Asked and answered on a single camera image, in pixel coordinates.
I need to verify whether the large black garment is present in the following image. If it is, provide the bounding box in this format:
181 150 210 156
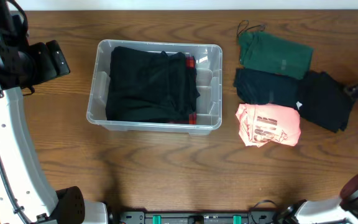
105 46 201 124

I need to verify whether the red plaid garment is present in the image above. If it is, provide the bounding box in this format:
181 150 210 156
168 52 200 124

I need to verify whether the clear plastic storage bin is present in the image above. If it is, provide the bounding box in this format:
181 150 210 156
86 39 223 135

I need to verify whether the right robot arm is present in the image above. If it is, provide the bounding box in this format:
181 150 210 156
273 84 358 224

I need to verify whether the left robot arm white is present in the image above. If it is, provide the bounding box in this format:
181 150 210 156
0 0 109 223

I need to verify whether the black folded garment with tag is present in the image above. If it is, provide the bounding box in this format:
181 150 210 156
298 70 354 133

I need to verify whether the pink printed t-shirt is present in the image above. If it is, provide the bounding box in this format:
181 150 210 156
236 104 301 147

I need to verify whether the dark navy folded garment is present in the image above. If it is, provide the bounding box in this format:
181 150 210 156
233 68 298 109

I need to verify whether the green folded garment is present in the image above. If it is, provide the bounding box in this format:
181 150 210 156
238 32 313 80

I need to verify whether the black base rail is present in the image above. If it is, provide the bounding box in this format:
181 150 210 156
108 211 277 224

